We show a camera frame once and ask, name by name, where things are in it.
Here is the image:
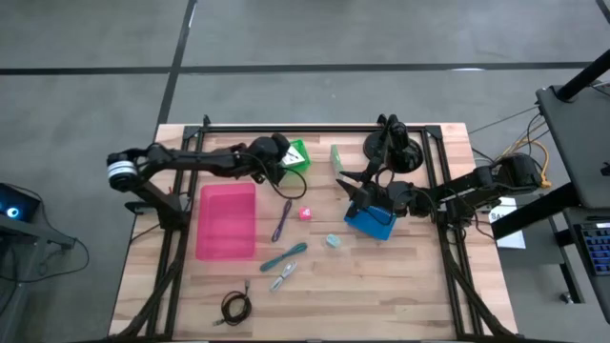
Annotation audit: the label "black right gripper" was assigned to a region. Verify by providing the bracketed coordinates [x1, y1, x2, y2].
[335, 138, 400, 221]

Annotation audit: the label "white charger box green side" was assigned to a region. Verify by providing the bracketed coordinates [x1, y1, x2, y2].
[330, 144, 345, 176]
[279, 145, 307, 169]

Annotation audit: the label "green plastic basket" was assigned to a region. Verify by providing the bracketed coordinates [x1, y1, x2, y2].
[278, 138, 313, 175]

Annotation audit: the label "purple cable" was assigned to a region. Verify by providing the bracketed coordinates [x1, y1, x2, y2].
[271, 198, 294, 244]

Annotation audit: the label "pink plastic bin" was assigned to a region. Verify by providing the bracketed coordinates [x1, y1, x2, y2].
[194, 182, 257, 262]

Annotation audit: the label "teal braided cable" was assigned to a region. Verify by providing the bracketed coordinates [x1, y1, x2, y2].
[259, 242, 309, 273]

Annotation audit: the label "black USB cable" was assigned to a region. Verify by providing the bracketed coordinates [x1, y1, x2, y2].
[213, 279, 254, 328]

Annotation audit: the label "blue plastic basket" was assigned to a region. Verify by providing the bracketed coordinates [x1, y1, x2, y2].
[343, 199, 397, 242]

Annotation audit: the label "white paper sheet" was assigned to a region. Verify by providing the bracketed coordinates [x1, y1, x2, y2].
[488, 197, 528, 251]

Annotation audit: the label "dark grey desk top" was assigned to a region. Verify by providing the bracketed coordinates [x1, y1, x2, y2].
[536, 83, 610, 211]

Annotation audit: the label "black keyboard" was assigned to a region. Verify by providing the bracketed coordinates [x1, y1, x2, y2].
[574, 221, 610, 277]

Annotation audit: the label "black pole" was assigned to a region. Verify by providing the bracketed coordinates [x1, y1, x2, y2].
[555, 50, 610, 104]

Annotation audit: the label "grey metal stand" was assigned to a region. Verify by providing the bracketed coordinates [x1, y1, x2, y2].
[0, 213, 77, 334]

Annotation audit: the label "black computer tower blue light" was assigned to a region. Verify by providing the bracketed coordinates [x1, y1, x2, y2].
[0, 183, 42, 224]

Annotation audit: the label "black table frame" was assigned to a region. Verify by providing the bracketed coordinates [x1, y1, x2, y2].
[109, 113, 519, 342]

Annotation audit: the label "black camera stand base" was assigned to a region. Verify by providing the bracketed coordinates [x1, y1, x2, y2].
[362, 112, 425, 174]

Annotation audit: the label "yellow cable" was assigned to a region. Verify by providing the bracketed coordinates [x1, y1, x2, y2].
[499, 137, 553, 190]

